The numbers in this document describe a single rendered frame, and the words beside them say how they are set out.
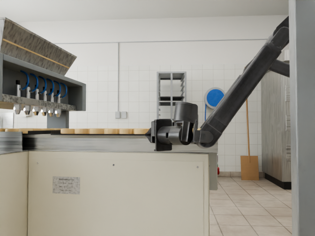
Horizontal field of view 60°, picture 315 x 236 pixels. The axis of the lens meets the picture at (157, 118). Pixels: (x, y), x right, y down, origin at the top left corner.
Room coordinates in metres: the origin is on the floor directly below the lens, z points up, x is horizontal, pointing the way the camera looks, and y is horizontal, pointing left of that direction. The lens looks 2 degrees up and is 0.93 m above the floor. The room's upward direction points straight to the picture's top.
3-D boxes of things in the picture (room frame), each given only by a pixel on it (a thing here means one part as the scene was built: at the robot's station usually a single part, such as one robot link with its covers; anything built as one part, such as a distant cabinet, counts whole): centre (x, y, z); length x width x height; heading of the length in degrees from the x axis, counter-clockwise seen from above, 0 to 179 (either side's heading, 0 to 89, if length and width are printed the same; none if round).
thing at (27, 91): (1.15, 0.53, 1.07); 0.06 x 0.03 x 0.18; 81
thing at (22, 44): (1.26, 0.64, 1.25); 0.56 x 0.29 x 0.14; 171
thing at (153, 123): (0.93, 0.01, 0.91); 0.09 x 0.07 x 0.07; 37
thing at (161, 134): (0.87, -0.03, 0.90); 0.07 x 0.07 x 0.10; 37
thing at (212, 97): (5.01, -1.05, 1.10); 0.41 x 0.15 x 1.10; 86
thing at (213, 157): (1.11, -0.22, 0.77); 0.24 x 0.04 x 0.14; 171
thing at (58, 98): (1.39, 0.49, 1.07); 0.06 x 0.03 x 0.18; 81
